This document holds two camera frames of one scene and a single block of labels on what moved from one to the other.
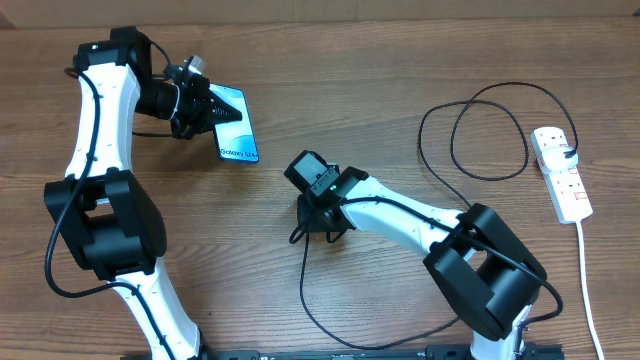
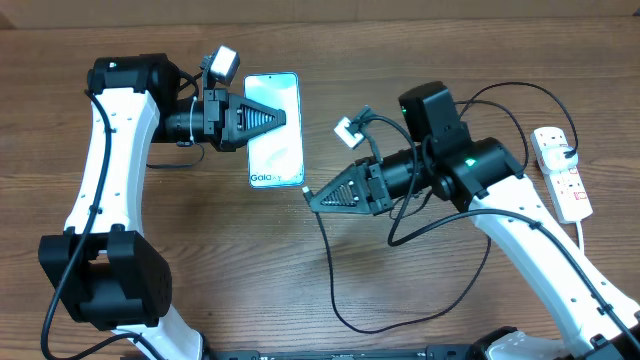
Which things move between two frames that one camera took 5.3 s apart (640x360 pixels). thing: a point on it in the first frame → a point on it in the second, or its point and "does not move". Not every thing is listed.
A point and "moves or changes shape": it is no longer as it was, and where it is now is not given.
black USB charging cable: x=328 y=330 → x=466 y=102
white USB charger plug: x=555 y=158 does not move
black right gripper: x=309 y=206 → x=380 y=200
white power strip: x=565 y=190 does not move
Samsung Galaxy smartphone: x=235 y=139 moves or changes shape
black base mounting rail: x=437 y=352 does not move
